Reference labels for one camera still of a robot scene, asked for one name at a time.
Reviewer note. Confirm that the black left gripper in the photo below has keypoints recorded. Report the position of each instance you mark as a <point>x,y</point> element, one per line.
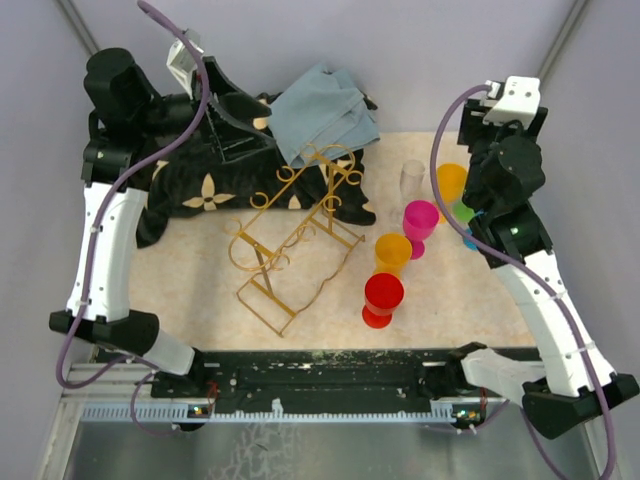
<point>233,140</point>

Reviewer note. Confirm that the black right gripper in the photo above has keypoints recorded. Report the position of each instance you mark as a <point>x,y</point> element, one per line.
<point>472,125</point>

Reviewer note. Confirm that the clear wine glass back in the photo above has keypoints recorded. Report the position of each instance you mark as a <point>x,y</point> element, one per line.
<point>410,187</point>

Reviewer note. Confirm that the green wine glass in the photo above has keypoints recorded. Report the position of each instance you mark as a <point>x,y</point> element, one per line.
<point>462,213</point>

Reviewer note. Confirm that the magenta wine glass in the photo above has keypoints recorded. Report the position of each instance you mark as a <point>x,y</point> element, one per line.
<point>420,219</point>

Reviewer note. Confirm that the blue wine glass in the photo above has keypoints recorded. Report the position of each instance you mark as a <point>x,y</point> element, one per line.
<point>470,240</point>

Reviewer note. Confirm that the orange yellow wine glass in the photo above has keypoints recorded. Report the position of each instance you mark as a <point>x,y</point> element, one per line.
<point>392,253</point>

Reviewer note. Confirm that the red wine glass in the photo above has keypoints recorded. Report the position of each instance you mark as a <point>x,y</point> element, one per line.
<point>383,293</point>

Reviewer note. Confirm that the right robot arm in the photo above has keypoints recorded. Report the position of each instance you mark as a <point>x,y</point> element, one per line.
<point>505,170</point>

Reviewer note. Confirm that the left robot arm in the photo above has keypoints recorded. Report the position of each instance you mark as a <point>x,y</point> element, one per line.
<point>149,157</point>

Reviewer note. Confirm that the black cream flower blanket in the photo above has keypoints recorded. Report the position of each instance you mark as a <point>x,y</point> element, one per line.
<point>193,180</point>

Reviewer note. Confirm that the grey blue folded cloth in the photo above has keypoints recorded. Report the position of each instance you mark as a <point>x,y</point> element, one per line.
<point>321,110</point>

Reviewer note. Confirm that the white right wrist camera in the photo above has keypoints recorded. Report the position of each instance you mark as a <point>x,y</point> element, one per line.
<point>517,98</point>

